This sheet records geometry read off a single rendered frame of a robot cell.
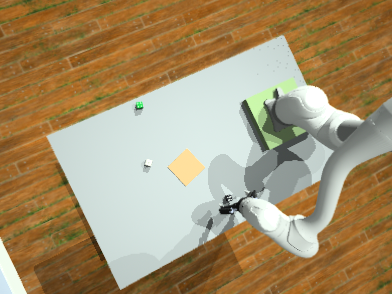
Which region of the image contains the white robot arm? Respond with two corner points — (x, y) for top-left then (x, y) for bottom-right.
(239, 86), (392, 258)

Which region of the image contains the tan rectangular mat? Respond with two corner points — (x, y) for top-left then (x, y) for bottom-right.
(168, 149), (204, 186)

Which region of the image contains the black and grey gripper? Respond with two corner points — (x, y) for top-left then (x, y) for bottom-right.
(219, 190), (257, 215)

